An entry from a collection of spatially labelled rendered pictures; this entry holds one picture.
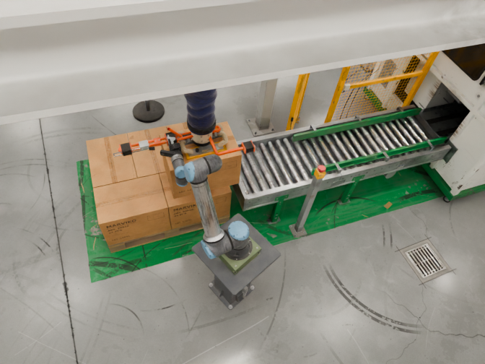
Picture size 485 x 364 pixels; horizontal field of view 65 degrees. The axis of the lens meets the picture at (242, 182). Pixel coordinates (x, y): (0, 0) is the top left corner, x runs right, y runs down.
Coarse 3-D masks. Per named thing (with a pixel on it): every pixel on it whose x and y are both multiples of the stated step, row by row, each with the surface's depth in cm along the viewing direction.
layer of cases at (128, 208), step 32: (160, 128) 392; (96, 160) 360; (128, 160) 363; (160, 160) 366; (96, 192) 339; (128, 192) 342; (160, 192) 344; (224, 192) 350; (128, 224) 335; (160, 224) 353
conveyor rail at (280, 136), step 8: (376, 112) 425; (384, 112) 426; (392, 112) 427; (344, 120) 413; (352, 120) 414; (304, 128) 401; (312, 128) 402; (320, 128) 405; (264, 136) 389; (272, 136) 390; (280, 136) 393; (288, 136) 398; (240, 144) 381; (256, 144) 390; (264, 144) 394
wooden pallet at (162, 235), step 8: (224, 216) 382; (192, 224) 373; (200, 224) 387; (168, 232) 369; (176, 232) 374; (184, 232) 381; (128, 240) 357; (136, 240) 371; (144, 240) 372; (152, 240) 372; (112, 248) 358; (120, 248) 363
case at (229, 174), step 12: (228, 132) 323; (192, 144) 312; (228, 144) 315; (204, 156) 305; (228, 156) 307; (240, 156) 310; (168, 168) 302; (228, 168) 318; (168, 180) 335; (216, 180) 325; (228, 180) 332; (180, 192) 322; (192, 192) 328
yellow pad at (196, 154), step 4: (216, 144) 310; (224, 144) 312; (192, 148) 307; (196, 148) 304; (200, 148) 307; (212, 148) 308; (216, 148) 308; (220, 148) 308; (224, 148) 309; (196, 152) 304; (200, 152) 304; (204, 152) 305; (208, 152) 306; (212, 152) 306; (188, 156) 302; (192, 156) 302; (196, 156) 303; (200, 156) 304
